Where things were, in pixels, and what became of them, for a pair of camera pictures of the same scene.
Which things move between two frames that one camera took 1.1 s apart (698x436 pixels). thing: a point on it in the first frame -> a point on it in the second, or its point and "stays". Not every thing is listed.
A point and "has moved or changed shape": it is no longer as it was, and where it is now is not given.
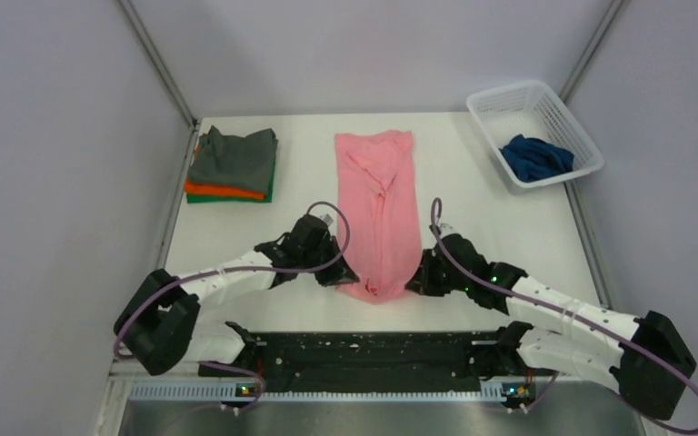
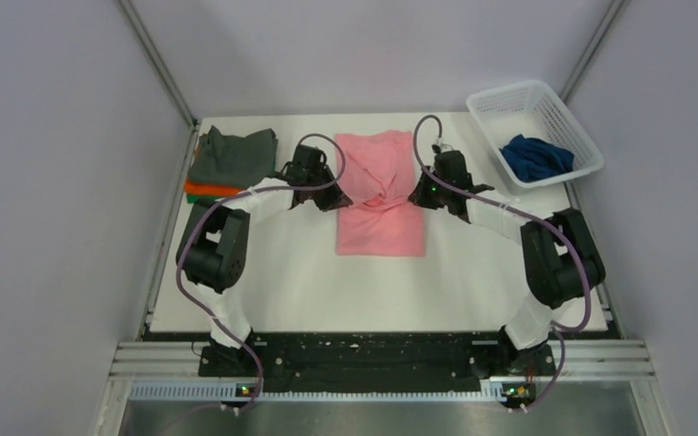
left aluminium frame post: [157, 61] stays
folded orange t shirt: [221, 191] stays
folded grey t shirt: [233, 162] stays
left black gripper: [340, 272] -> [336, 198]
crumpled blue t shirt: [533, 159] stays
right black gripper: [423, 282] -> [420, 196]
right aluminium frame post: [590, 52] stays
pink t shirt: [376, 193] has moved or changed shape
